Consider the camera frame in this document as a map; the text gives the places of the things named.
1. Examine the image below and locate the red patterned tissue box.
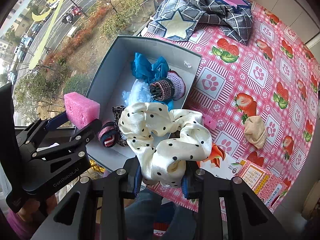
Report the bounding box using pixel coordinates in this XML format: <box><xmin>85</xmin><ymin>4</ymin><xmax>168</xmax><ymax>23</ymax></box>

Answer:
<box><xmin>238</xmin><ymin>159</ymin><xmax>289</xmax><ymax>212</ymax></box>

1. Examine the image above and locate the cream polka dot scrunchie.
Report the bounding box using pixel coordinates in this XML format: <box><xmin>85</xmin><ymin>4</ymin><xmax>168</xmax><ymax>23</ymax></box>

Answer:
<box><xmin>118</xmin><ymin>102</ymin><xmax>213</xmax><ymax>188</ymax></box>

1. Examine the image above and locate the small dark striped sock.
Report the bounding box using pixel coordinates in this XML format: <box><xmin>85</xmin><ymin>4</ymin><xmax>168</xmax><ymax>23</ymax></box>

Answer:
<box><xmin>97</xmin><ymin>121</ymin><xmax>118</xmax><ymax>148</ymax></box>

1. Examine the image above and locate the grey open cardboard box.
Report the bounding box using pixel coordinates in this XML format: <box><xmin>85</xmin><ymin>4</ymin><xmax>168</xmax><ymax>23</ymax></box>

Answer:
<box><xmin>86</xmin><ymin>36</ymin><xmax>201</xmax><ymax>172</ymax></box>

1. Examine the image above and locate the pink sponge block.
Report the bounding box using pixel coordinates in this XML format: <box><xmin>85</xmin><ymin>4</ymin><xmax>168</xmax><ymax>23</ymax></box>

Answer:
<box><xmin>64</xmin><ymin>92</ymin><xmax>100</xmax><ymax>129</ymax></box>
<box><xmin>202</xmin><ymin>115</ymin><xmax>217</xmax><ymax>130</ymax></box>

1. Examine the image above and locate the person left hand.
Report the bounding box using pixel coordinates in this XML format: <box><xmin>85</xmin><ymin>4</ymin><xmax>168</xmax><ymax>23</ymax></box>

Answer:
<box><xmin>17</xmin><ymin>195</ymin><xmax>57</xmax><ymax>222</ymax></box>

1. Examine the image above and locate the leopard print scrunchie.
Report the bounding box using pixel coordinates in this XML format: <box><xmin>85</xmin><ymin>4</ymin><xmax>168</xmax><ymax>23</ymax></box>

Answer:
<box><xmin>111</xmin><ymin>104</ymin><xmax>129</xmax><ymax>147</ymax></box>

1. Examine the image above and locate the blue cloth front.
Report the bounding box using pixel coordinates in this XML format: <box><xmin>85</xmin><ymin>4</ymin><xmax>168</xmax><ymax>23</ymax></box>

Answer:
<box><xmin>167</xmin><ymin>100</ymin><xmax>174</xmax><ymax>111</ymax></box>

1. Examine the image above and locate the navy plaid folded garment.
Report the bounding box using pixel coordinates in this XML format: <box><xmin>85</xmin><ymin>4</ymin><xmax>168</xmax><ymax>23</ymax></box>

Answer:
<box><xmin>148</xmin><ymin>0</ymin><xmax>253</xmax><ymax>45</ymax></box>

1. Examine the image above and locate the light blue fluffy cloth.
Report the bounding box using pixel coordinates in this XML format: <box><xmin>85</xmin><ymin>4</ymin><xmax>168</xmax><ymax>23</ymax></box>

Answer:
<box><xmin>122</xmin><ymin>79</ymin><xmax>153</xmax><ymax>107</ymax></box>

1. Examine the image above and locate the pink strawberry paw tablecloth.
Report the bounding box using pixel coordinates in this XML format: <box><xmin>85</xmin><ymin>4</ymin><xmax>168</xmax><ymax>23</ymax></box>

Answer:
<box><xmin>139</xmin><ymin>0</ymin><xmax>320</xmax><ymax>222</ymax></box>

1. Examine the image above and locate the beige small sock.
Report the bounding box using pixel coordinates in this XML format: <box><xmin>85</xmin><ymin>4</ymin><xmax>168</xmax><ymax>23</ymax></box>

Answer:
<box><xmin>244</xmin><ymin>115</ymin><xmax>267</xmax><ymax>150</ymax></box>

